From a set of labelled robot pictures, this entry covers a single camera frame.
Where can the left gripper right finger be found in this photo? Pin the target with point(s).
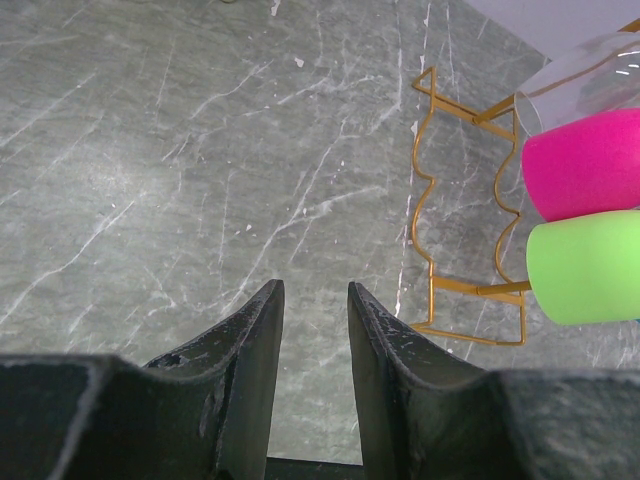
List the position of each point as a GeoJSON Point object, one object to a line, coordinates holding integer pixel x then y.
{"type": "Point", "coordinates": [423, 413]}

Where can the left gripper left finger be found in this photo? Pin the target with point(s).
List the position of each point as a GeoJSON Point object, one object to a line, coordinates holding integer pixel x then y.
{"type": "Point", "coordinates": [200, 411]}

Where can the green plastic wine glass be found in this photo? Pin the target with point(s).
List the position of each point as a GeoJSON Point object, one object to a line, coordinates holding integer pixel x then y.
{"type": "Point", "coordinates": [585, 270]}

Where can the pink plastic wine glass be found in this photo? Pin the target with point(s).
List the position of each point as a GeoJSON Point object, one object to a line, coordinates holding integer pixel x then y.
{"type": "Point", "coordinates": [584, 167]}

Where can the clear wine glass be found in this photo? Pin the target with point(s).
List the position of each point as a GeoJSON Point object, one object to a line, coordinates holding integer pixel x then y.
{"type": "Point", "coordinates": [599, 75]}

